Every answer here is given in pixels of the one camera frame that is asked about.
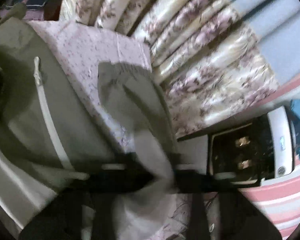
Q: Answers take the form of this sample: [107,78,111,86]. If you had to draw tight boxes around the black glass-front appliance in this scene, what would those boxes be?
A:
[177,106,297,186]

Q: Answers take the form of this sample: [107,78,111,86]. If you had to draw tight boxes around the pink floral bed sheet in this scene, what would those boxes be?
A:
[30,21,190,239]

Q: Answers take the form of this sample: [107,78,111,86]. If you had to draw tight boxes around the blue floral curtain right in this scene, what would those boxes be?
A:
[59,0,300,137]

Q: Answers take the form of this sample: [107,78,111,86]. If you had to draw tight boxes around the grey and white jacket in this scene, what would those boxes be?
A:
[0,3,191,240]

